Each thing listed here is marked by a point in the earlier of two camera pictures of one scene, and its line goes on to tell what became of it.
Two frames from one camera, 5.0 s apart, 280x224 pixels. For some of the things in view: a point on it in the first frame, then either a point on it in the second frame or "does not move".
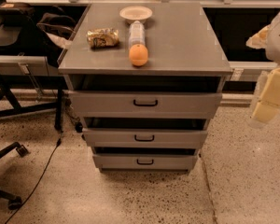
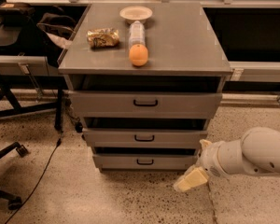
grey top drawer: x=92 y=104 does not move
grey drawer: x=101 y=137 does not move
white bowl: x=135 y=13 does not move
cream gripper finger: x=259 y=39 -> x=208 y=159
